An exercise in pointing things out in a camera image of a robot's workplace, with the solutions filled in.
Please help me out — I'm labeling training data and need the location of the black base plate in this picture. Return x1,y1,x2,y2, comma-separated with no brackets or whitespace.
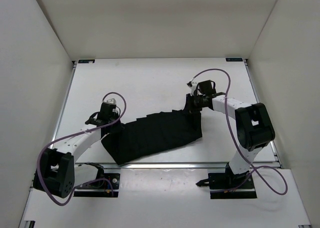
196,171,257,200
73,173,121,198

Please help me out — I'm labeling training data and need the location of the blue table label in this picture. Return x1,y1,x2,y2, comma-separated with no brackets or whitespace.
225,57,243,62
78,59,95,64

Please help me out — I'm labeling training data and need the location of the black pleated skirt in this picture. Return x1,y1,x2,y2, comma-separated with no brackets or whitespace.
101,110,203,165

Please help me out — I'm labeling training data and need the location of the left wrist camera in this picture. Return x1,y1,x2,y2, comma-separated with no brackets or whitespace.
103,98,117,106

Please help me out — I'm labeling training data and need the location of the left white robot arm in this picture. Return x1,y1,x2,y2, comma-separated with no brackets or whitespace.
33,99,122,206

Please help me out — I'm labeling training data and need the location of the right blue table label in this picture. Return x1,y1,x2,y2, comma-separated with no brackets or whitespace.
225,57,243,62

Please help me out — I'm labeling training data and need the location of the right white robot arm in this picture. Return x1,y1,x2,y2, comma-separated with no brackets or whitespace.
186,80,275,188

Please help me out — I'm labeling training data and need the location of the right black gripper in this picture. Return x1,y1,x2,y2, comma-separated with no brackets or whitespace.
183,93,206,115

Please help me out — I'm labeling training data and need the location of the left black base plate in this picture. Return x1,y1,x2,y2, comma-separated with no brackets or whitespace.
73,173,121,198

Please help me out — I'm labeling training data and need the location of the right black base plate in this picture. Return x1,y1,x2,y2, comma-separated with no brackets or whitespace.
196,171,257,200

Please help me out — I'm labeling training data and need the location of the left blue table label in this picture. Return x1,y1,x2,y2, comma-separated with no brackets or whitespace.
78,59,95,64

